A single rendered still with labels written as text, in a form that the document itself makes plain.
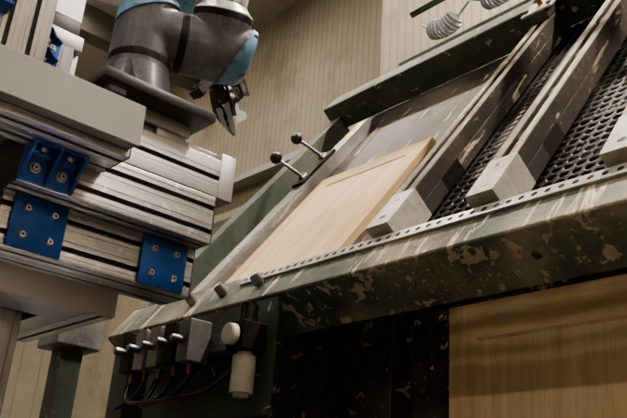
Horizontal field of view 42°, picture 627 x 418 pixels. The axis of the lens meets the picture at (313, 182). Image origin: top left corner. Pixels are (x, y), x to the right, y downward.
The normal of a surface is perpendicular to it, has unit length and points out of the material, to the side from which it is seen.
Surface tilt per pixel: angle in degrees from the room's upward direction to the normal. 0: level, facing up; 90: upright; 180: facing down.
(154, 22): 92
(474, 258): 143
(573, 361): 90
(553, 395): 90
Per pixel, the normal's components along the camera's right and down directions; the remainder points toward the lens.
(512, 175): 0.65, -0.26
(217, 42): 0.24, -0.04
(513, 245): -0.51, 0.54
